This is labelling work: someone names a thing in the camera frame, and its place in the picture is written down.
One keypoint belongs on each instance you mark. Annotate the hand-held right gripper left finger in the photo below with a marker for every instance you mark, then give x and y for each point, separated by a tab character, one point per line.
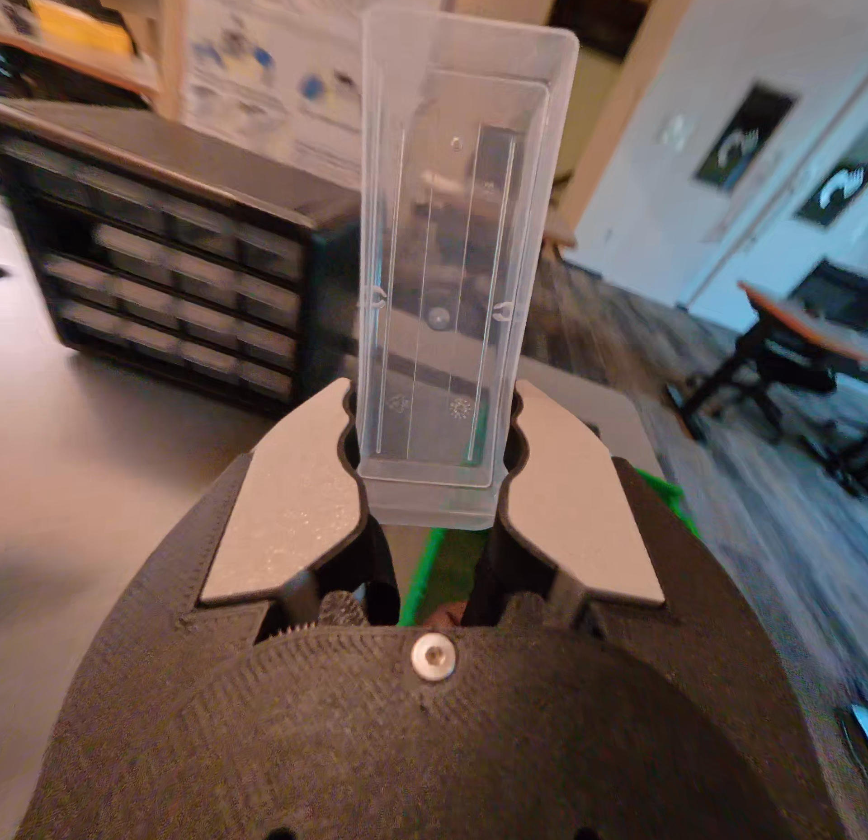
285	508

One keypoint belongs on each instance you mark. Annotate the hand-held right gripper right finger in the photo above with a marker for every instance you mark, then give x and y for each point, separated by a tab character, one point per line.
576	514

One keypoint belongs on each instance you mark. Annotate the green plastic bin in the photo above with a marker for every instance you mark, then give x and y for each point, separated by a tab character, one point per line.
441	569

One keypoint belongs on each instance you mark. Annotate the rows of clear drawers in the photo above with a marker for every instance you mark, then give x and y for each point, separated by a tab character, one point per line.
203	291

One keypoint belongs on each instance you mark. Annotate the clear plastic drawer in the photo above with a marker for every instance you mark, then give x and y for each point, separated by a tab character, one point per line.
468	243

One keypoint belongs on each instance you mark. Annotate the black drawer cabinet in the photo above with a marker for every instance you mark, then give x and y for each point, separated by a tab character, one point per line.
203	169

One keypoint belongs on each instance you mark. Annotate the person's right hand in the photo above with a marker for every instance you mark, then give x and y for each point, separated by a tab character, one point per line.
451	615

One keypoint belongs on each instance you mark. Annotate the dark desk orange edge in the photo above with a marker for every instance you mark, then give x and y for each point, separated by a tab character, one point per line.
814	328

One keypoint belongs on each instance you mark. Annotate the white instruction poster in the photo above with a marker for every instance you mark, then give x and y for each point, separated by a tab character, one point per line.
285	74

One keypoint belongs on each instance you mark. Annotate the yellow box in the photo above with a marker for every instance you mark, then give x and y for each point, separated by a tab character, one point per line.
81	26

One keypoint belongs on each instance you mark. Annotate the dark wall picture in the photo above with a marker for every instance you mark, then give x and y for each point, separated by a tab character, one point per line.
742	142
841	193

